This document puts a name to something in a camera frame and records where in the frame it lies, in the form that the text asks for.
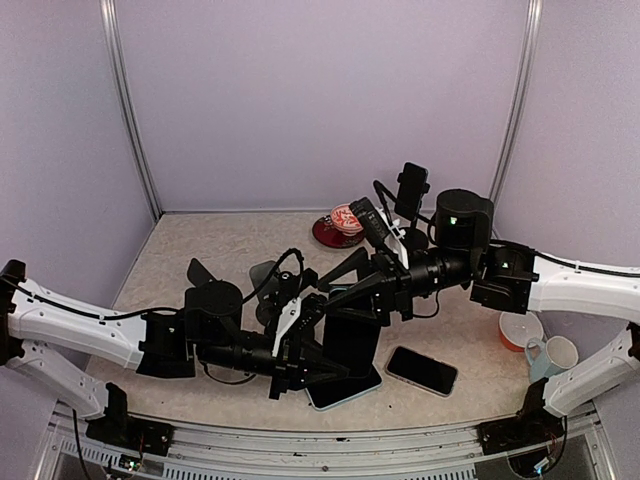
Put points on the phone blue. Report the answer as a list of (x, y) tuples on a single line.
[(326, 396), (350, 341)]

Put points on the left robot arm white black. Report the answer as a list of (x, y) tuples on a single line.
[(160, 342)]

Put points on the orange white bowl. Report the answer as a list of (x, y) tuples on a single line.
[(516, 329)]

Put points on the folding phone stand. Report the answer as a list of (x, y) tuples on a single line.
[(262, 280), (198, 275)]

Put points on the front aluminium rail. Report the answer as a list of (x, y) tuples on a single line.
[(198, 451)]

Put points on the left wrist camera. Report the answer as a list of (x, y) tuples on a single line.
[(298, 314)]

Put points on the black pole stand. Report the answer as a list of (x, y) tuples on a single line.
[(280, 289)]

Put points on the phone black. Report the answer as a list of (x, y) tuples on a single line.
[(412, 186)]

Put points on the left folding phone stand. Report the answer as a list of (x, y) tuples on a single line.
[(198, 275)]

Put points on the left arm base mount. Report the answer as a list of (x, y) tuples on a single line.
[(143, 436)]

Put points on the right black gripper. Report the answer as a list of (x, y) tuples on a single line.
[(391, 289)]

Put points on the phone lower right pink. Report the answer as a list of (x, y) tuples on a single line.
[(422, 371)]

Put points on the middle folding phone stand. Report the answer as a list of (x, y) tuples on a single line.
[(262, 280)]

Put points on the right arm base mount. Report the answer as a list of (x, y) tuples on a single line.
[(531, 425)]

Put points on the light blue mug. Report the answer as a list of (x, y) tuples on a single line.
[(541, 358)]

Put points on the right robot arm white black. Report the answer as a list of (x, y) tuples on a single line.
[(501, 275)]

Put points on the red saucer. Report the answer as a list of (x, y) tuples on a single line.
[(328, 235)]

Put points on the right aluminium frame post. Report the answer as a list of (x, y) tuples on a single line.
[(518, 102)]

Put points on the left aluminium frame post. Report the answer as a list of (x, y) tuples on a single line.
[(118, 66)]

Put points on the red patterned teacup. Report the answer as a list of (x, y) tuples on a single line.
[(343, 220)]

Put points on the black pole stand clamp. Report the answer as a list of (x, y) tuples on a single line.
[(415, 238)]

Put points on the aluminium frame post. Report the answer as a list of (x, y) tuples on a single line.
[(518, 102), (118, 66)]

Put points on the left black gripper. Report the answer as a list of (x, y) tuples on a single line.
[(298, 357)]

